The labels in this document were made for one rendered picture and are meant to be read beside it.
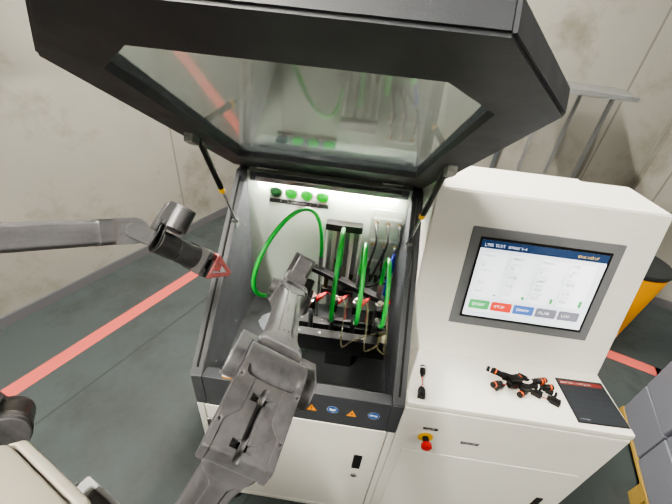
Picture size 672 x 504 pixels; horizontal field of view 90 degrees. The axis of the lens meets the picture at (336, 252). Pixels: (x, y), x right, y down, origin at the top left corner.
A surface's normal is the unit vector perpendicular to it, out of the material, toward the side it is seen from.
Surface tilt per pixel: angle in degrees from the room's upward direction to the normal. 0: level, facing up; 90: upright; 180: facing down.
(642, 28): 90
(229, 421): 26
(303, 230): 90
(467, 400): 0
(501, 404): 0
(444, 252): 76
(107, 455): 0
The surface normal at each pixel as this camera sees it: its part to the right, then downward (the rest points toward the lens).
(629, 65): -0.48, 0.46
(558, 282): -0.08, 0.34
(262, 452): 0.41, -0.55
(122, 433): 0.09, -0.82
